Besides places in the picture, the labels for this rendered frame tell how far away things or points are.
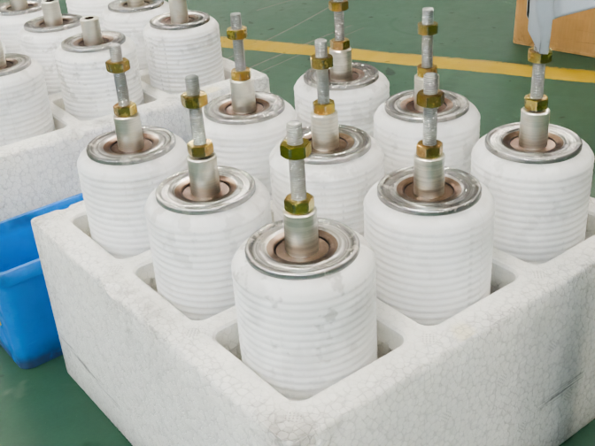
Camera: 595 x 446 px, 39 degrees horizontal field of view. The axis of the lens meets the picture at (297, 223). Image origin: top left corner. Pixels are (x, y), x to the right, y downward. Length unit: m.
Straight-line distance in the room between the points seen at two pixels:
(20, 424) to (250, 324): 0.36
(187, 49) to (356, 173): 0.44
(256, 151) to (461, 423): 0.30
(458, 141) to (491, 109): 0.71
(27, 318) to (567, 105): 0.95
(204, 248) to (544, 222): 0.26
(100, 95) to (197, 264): 0.44
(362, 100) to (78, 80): 0.36
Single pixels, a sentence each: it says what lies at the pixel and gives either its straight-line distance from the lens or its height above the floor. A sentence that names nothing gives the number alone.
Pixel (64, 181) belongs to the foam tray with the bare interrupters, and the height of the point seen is 0.13.
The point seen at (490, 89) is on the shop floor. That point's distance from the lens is 1.54.
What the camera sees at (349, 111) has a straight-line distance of 0.82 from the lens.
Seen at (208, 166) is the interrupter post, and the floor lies 0.28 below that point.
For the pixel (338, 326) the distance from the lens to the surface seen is 0.54.
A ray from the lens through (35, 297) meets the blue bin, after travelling 0.88.
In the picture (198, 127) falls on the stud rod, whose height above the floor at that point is 0.30.
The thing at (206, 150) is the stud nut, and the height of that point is 0.29.
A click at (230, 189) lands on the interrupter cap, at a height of 0.25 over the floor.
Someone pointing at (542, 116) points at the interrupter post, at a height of 0.28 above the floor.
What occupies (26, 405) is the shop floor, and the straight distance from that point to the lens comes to 0.88.
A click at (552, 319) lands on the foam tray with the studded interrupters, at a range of 0.68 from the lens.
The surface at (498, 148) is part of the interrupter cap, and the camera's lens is 0.69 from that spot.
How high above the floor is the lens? 0.54
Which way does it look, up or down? 29 degrees down
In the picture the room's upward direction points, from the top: 4 degrees counter-clockwise
